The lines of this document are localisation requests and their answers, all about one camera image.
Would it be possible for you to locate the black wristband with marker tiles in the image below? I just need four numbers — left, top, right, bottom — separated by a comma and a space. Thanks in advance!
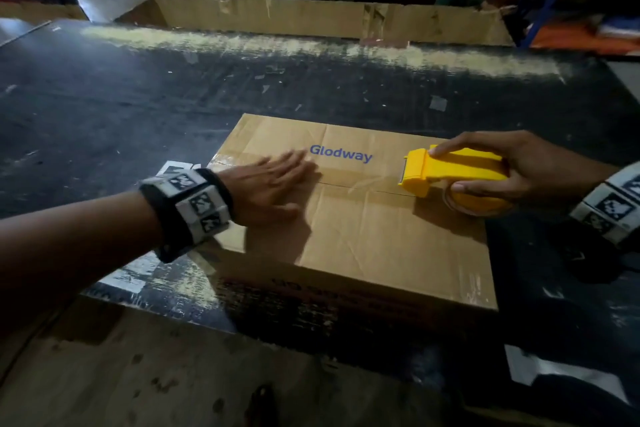
569, 161, 640, 247
138, 167, 235, 265

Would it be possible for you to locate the yellow tape dispenser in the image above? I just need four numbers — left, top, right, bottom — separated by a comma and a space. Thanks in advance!
398, 144, 515, 218

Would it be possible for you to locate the white marker tag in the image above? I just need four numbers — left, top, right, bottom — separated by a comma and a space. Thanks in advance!
156, 160, 202, 178

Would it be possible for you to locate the person's left hand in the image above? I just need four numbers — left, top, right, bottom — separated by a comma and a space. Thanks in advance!
217, 150, 319, 229

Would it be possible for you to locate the large open cardboard box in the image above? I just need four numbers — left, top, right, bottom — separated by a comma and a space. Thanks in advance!
114, 0, 516, 47

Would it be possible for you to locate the person's left forearm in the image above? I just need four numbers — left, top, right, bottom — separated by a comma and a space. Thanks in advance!
0, 190, 166, 337

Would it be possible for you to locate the brown cardboard box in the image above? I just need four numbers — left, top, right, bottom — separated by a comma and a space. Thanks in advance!
191, 113, 500, 335

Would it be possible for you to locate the person's right hand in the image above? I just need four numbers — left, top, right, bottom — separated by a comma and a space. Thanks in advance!
428, 130, 621, 209

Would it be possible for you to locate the white paper sheet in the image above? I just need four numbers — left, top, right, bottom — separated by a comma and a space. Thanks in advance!
504, 344, 631, 406

